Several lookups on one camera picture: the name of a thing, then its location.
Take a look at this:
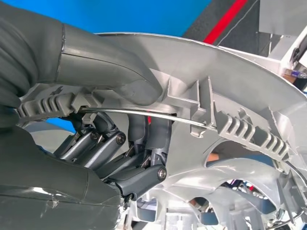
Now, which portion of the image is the white table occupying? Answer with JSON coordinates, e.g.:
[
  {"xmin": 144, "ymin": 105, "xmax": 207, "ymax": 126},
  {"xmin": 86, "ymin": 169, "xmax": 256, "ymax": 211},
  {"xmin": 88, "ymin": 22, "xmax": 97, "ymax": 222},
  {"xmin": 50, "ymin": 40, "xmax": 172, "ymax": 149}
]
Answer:
[{"xmin": 259, "ymin": 0, "xmax": 307, "ymax": 77}]

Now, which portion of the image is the white floor cable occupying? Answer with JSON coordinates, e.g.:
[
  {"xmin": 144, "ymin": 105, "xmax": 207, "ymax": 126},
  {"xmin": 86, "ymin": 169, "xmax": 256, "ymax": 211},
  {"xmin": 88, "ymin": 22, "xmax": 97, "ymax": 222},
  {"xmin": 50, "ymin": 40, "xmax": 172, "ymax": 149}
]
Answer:
[{"xmin": 217, "ymin": 0, "xmax": 259, "ymax": 47}]

